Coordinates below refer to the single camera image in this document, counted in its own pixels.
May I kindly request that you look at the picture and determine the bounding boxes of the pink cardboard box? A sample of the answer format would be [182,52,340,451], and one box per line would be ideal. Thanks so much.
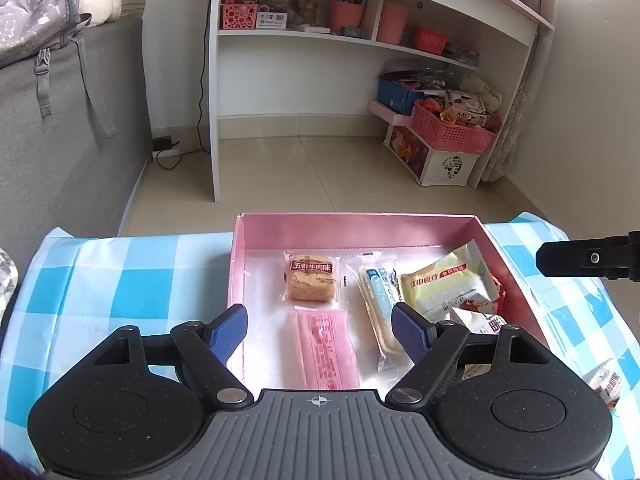
[226,211,551,393]

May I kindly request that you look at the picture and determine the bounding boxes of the grey patterned backpack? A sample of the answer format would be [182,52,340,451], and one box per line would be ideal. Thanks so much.
[0,0,118,138]

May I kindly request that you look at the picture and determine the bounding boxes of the white and brown toy box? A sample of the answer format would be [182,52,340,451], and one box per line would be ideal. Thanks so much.
[444,89,488,126]

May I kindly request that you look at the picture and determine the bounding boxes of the white shelf unit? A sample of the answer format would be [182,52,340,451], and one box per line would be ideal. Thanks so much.
[202,0,557,203]

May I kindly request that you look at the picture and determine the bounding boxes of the blue checked tablecloth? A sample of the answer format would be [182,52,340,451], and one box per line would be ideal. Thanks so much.
[0,212,640,480]

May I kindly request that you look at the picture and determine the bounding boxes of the pale yellow snack packet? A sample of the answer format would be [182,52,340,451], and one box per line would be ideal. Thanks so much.
[399,241,496,322]

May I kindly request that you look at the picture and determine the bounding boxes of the clear toy container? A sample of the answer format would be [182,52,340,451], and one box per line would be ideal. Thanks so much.
[292,0,321,26]

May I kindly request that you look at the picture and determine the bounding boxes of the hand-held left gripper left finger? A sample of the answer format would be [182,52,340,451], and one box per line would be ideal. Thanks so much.
[92,304,253,408]

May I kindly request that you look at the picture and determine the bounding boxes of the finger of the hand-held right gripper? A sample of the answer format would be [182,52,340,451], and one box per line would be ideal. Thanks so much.
[535,231,640,282]

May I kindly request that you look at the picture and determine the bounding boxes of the round white plush toy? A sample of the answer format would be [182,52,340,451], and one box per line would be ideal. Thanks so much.
[79,0,122,26]

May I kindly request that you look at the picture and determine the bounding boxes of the lace curtain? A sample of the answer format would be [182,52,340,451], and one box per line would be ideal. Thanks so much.
[482,25,558,183]

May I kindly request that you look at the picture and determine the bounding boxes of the pink pen cup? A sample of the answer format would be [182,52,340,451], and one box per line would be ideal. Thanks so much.
[329,0,363,31]

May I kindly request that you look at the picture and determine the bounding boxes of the large pink plastic basket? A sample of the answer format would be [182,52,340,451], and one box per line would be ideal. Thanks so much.
[410,100,498,156]

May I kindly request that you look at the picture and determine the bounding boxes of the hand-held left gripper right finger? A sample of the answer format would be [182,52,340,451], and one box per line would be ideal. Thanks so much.
[385,302,551,407]

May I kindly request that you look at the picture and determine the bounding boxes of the small red basket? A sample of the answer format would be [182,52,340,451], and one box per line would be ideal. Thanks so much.
[412,29,449,54]

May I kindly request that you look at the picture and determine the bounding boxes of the blue storage box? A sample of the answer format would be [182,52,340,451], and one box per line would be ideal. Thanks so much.
[377,76,426,116]

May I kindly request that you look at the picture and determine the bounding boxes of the black power cable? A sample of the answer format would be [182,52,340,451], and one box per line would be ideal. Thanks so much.
[155,0,216,171]

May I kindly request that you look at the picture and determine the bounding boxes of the plain pink cup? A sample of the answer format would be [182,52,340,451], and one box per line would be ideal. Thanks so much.
[376,2,411,45]

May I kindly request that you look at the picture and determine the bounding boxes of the clear cream roll packet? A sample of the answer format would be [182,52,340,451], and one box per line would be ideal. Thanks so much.
[356,251,407,372]

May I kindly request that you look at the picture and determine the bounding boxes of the grey checked cushion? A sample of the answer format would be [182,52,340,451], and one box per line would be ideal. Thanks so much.
[0,247,21,311]

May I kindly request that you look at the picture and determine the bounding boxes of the clear biscuit packet red label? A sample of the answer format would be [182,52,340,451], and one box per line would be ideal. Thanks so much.
[281,251,342,304]

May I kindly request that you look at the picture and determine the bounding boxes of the small pink perforated basket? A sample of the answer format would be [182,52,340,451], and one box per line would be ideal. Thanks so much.
[221,2,261,30]

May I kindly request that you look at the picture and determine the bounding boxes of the white cutout storage box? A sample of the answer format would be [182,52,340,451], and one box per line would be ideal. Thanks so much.
[384,122,481,188]

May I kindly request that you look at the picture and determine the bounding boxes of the pink snack packet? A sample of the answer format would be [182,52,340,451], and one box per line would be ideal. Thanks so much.
[289,307,362,392]

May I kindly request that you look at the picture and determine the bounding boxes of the small white nut packet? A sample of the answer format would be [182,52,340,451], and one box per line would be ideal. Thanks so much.
[586,359,625,410]

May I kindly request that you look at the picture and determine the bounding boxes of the large white nut packet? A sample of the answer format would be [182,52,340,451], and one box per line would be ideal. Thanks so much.
[446,306,507,381]

